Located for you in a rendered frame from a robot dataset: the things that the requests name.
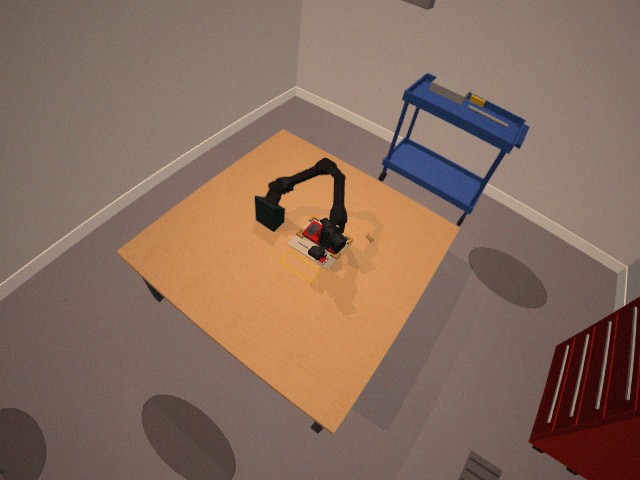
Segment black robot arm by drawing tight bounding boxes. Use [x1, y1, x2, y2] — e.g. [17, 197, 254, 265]
[263, 158, 348, 254]

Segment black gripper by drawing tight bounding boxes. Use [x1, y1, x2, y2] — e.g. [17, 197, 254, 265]
[308, 233, 329, 260]

